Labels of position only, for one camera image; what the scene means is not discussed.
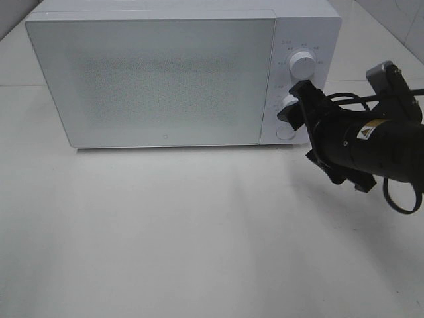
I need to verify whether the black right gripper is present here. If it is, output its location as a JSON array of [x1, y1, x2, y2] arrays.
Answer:
[[277, 81, 376, 192]]

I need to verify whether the white timer knob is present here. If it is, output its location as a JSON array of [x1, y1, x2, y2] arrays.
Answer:
[[282, 95, 298, 109]]

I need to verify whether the round door release button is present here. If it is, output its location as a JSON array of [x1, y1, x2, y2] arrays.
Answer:
[[276, 125, 296, 140]]

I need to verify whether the white microwave door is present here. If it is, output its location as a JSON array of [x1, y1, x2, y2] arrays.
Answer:
[[26, 17, 276, 149]]

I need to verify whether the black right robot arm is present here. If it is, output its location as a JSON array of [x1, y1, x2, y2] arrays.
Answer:
[[278, 81, 423, 193]]

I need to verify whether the white power knob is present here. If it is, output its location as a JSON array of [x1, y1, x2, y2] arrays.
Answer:
[[288, 48, 317, 80]]

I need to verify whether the white microwave oven body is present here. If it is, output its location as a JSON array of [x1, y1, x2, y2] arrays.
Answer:
[[25, 1, 342, 146]]

